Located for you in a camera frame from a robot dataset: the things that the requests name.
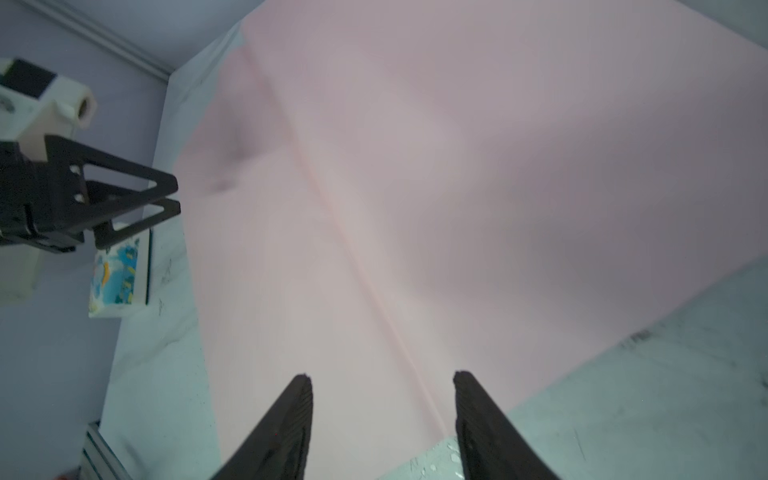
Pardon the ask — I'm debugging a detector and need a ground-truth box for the purple pink wrapping paper sheet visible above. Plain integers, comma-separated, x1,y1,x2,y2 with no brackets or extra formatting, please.
175,1,767,479

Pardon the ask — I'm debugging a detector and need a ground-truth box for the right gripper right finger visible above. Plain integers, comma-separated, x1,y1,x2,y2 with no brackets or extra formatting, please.
453,371,558,480

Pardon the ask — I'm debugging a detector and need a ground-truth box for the colourful tissue pack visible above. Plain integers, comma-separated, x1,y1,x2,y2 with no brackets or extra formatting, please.
88,230,152,318

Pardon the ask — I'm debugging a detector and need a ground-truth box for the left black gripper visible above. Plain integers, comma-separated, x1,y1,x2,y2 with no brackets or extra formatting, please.
1,135,181,252

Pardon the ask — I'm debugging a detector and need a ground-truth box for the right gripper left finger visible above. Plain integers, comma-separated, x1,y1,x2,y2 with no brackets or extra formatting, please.
213,374,313,480

